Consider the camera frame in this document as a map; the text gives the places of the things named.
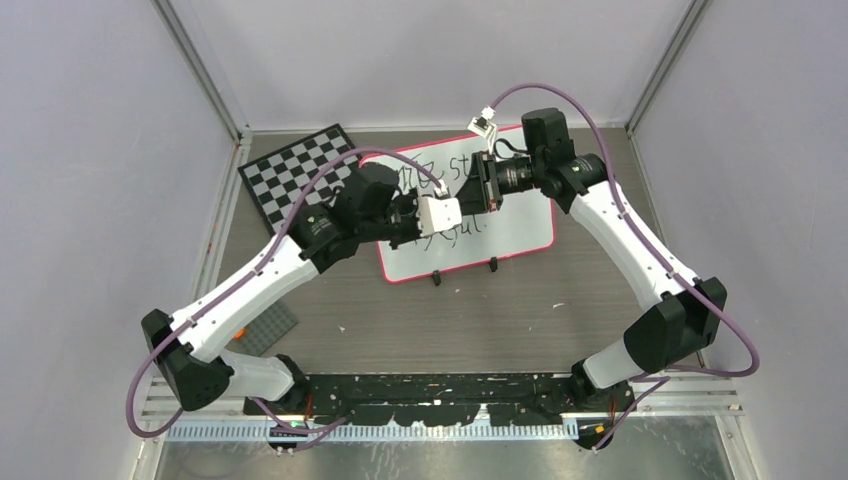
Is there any black wire whiteboard stand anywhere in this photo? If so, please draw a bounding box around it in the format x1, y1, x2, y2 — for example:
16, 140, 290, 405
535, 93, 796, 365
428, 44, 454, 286
430, 255, 499, 287

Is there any grey studded baseplate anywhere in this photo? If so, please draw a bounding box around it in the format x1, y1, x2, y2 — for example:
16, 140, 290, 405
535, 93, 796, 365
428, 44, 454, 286
233, 302, 299, 356

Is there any black white chessboard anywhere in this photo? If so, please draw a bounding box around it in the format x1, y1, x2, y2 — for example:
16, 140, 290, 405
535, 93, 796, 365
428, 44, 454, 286
239, 123, 355, 235

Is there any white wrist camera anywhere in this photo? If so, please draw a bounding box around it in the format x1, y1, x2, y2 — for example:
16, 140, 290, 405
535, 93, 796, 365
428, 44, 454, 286
416, 187, 463, 237
467, 106, 499, 154

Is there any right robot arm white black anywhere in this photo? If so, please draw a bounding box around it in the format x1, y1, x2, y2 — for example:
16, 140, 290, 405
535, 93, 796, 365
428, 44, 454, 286
457, 108, 727, 411

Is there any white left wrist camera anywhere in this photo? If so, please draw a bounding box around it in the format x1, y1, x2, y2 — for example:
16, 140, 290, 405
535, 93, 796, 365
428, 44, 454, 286
416, 187, 463, 237

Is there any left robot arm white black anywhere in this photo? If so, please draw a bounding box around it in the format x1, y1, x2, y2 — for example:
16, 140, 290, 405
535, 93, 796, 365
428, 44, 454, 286
141, 164, 422, 414

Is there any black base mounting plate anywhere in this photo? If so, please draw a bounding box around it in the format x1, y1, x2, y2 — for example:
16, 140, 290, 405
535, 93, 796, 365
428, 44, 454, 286
241, 372, 637, 429

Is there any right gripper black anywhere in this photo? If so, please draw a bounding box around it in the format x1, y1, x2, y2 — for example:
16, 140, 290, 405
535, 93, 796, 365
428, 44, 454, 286
454, 151, 542, 217

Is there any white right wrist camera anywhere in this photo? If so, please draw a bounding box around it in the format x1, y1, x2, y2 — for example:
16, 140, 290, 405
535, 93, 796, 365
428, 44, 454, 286
467, 106, 499, 154

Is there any aluminium frame rail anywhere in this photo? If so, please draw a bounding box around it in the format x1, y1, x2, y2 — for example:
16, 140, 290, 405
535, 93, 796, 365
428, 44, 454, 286
138, 373, 744, 449

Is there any whiteboard with pink frame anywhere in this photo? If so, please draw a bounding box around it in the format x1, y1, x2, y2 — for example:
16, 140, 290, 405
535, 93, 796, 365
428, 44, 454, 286
377, 134, 558, 283

